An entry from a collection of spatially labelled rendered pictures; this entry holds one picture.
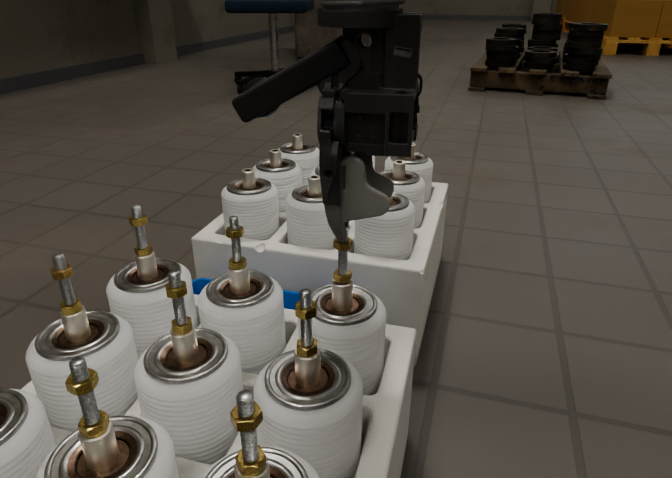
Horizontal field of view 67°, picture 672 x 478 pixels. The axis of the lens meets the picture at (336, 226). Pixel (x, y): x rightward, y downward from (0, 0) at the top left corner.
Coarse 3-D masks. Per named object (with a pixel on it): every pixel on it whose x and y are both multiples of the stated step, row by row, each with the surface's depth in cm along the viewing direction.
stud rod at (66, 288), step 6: (54, 258) 46; (60, 258) 46; (54, 264) 46; (60, 264) 46; (60, 282) 47; (66, 282) 47; (60, 288) 47; (66, 288) 47; (72, 288) 48; (66, 294) 48; (72, 294) 48; (66, 300) 48; (72, 300) 48
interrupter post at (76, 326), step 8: (80, 312) 48; (64, 320) 48; (72, 320) 48; (80, 320) 49; (64, 328) 49; (72, 328) 48; (80, 328) 49; (88, 328) 50; (72, 336) 49; (80, 336) 49; (88, 336) 50
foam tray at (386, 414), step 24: (288, 312) 66; (288, 336) 65; (408, 336) 61; (384, 360) 63; (408, 360) 57; (384, 384) 54; (408, 384) 59; (384, 408) 51; (408, 408) 64; (384, 432) 48; (384, 456) 46
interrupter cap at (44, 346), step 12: (96, 312) 53; (108, 312) 53; (60, 324) 51; (96, 324) 51; (108, 324) 51; (48, 336) 49; (60, 336) 50; (96, 336) 50; (108, 336) 49; (36, 348) 48; (48, 348) 48; (60, 348) 48; (72, 348) 48; (84, 348) 48; (96, 348) 48; (60, 360) 47
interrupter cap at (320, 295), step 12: (324, 288) 57; (360, 288) 57; (324, 300) 55; (360, 300) 55; (372, 300) 55; (324, 312) 53; (336, 312) 54; (348, 312) 54; (360, 312) 53; (372, 312) 53; (336, 324) 51; (348, 324) 51
